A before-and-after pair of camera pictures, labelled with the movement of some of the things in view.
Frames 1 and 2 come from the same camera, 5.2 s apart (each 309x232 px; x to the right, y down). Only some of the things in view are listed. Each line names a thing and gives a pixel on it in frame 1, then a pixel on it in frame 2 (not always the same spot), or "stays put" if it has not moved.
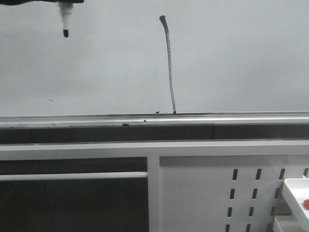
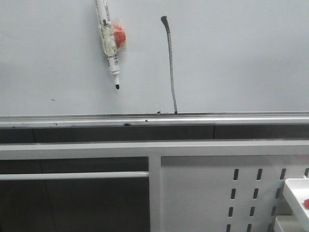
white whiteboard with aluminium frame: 137,63 stays put
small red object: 306,204 stays put
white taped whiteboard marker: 65,8 to 113,38
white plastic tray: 294,191 stays put
